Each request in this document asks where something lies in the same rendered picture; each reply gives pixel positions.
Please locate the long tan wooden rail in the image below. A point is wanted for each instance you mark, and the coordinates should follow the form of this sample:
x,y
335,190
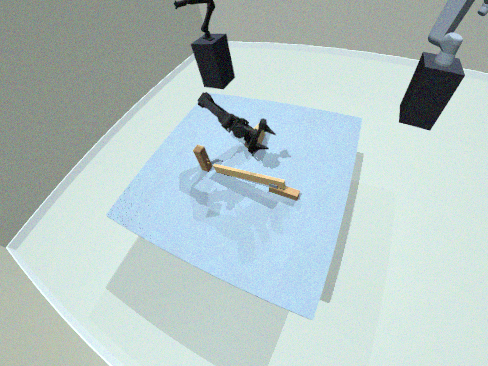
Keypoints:
x,y
255,177

